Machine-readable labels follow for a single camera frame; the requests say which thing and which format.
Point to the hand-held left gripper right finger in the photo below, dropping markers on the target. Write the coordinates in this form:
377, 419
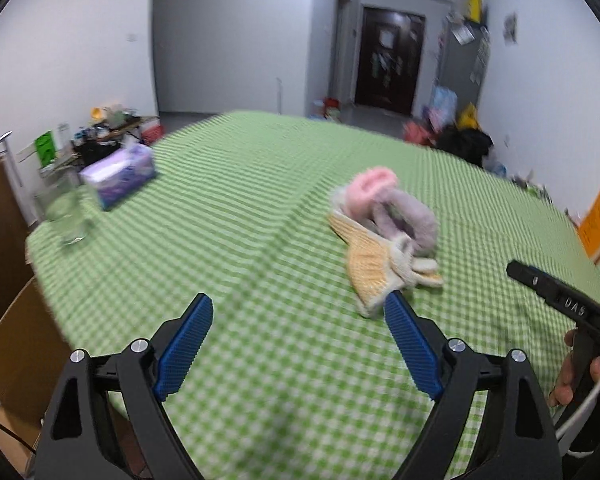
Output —
412, 345

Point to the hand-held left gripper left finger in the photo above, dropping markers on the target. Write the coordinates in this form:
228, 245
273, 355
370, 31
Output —
185, 345

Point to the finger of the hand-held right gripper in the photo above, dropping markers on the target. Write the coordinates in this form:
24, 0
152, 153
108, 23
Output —
527, 275

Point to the brown cardboard box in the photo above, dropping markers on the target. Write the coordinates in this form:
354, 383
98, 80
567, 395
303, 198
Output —
10, 340

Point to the person's right hand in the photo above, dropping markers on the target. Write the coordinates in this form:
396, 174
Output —
562, 385

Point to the orange cardboard box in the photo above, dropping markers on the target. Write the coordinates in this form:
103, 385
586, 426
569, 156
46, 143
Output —
597, 220

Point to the grey fuzzy sock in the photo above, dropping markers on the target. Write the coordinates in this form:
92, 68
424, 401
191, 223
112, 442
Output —
415, 220

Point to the green checkered tablecloth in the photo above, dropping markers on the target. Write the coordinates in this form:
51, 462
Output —
240, 220

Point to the black bag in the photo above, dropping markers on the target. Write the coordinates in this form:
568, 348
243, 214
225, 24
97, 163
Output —
465, 144

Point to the pink fuzzy sock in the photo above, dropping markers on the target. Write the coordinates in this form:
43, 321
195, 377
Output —
367, 187

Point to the yellow bag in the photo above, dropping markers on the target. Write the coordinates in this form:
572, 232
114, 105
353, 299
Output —
466, 119

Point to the clear glass cup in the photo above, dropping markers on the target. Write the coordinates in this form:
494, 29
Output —
67, 215

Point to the red bag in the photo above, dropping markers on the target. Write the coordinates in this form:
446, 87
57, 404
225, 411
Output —
417, 132

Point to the purple tissue pack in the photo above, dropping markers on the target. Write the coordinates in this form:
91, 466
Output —
117, 175

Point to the pastel gift bag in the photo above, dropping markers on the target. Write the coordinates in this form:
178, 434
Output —
441, 105

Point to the black folding chair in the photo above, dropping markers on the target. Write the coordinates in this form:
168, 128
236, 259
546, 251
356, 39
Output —
97, 152

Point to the red basket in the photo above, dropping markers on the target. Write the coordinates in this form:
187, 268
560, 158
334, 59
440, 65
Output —
151, 132

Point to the grey metal cabinet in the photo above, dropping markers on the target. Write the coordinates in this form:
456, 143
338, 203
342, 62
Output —
457, 65

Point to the cluttered folding table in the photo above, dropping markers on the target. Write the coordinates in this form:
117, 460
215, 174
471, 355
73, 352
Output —
120, 127

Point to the green box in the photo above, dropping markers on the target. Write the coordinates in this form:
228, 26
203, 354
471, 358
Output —
44, 149

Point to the dark wooden door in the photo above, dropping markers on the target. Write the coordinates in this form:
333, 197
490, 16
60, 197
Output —
367, 60

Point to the yellow box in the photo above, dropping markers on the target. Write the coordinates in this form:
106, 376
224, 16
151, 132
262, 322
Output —
472, 9

